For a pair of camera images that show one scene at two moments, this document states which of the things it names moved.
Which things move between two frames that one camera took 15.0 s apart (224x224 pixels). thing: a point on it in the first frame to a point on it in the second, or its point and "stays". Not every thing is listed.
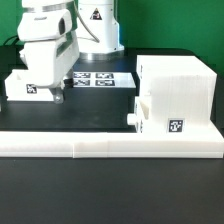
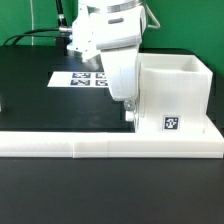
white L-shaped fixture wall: [203, 143] stays
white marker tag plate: [103, 79] stays
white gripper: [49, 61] to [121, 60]
